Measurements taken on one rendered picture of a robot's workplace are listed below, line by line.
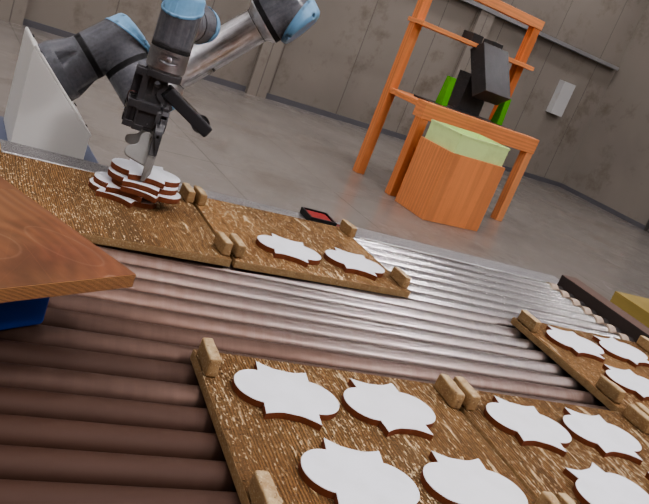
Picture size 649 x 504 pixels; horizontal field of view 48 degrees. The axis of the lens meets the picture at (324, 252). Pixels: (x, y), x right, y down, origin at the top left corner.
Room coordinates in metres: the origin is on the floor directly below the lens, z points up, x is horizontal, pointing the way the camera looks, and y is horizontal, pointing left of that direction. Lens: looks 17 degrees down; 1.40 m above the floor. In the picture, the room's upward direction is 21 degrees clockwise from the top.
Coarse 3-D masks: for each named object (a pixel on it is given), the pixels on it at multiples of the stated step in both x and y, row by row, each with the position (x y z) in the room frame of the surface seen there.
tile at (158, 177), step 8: (112, 160) 1.39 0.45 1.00; (120, 160) 1.41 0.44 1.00; (128, 160) 1.43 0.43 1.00; (120, 168) 1.37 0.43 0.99; (128, 168) 1.38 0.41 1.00; (136, 168) 1.40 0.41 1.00; (152, 168) 1.45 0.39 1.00; (160, 168) 1.47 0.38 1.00; (128, 176) 1.35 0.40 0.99; (136, 176) 1.36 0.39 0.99; (152, 176) 1.39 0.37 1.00; (160, 176) 1.41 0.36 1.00; (168, 176) 1.44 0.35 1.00; (176, 176) 1.46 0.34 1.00; (152, 184) 1.38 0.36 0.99; (160, 184) 1.38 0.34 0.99; (168, 184) 1.40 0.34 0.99; (176, 184) 1.42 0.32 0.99
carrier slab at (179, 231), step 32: (0, 160) 1.32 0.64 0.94; (32, 160) 1.39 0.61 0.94; (32, 192) 1.23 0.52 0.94; (64, 192) 1.29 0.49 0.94; (96, 224) 1.19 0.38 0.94; (128, 224) 1.25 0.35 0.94; (160, 224) 1.31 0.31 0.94; (192, 224) 1.38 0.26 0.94; (192, 256) 1.24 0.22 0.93; (224, 256) 1.28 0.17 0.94
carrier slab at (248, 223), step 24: (216, 216) 1.49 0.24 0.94; (240, 216) 1.56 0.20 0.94; (264, 216) 1.63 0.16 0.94; (288, 216) 1.70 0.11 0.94; (312, 240) 1.59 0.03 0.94; (336, 240) 1.66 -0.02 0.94; (240, 264) 1.29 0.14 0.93; (264, 264) 1.32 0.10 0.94; (288, 264) 1.37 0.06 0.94; (360, 288) 1.43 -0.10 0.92; (384, 288) 1.46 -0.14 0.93
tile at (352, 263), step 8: (336, 248) 1.55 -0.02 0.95; (328, 256) 1.48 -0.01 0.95; (336, 256) 1.50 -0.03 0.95; (344, 256) 1.52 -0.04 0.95; (352, 256) 1.54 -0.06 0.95; (360, 256) 1.56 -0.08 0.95; (336, 264) 1.47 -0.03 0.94; (344, 264) 1.47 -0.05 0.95; (352, 264) 1.49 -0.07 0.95; (360, 264) 1.51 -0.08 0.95; (368, 264) 1.53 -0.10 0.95; (376, 264) 1.55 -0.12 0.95; (352, 272) 1.46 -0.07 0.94; (360, 272) 1.47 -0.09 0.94; (368, 272) 1.47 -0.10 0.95; (376, 272) 1.50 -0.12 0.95
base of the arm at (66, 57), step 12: (72, 36) 1.78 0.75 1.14; (48, 48) 1.72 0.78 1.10; (60, 48) 1.73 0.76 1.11; (72, 48) 1.75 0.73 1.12; (84, 48) 1.75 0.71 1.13; (48, 60) 1.71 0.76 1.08; (60, 60) 1.73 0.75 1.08; (72, 60) 1.73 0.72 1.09; (84, 60) 1.75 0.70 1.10; (60, 72) 1.71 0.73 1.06; (72, 72) 1.73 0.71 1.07; (84, 72) 1.75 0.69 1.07; (96, 72) 1.78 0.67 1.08; (72, 84) 1.73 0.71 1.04; (84, 84) 1.76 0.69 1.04; (72, 96) 1.75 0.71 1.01
